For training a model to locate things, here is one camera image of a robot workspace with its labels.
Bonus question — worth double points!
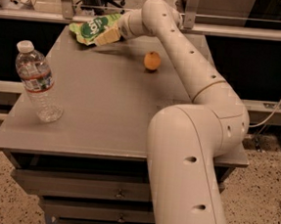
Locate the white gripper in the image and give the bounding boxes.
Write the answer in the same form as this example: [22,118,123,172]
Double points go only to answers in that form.
[94,9,145,46]

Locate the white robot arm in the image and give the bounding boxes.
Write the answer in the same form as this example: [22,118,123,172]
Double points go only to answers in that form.
[117,0,250,224]

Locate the grey drawer cabinet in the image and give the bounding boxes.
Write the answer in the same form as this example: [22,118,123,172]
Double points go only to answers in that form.
[0,18,259,224]

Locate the middle grey drawer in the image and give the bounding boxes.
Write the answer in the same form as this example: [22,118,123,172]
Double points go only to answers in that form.
[40,200,155,224]

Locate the top grey drawer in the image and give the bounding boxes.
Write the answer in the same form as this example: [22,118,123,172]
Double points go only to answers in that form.
[11,169,152,202]

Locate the green rice chip bag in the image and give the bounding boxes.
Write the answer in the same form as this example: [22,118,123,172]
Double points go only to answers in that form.
[70,14,121,46]

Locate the orange fruit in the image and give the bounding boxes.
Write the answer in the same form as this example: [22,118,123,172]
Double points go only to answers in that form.
[144,51,161,70]

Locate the clear plastic water bottle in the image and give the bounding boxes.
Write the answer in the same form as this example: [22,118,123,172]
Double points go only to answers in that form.
[15,40,63,122]

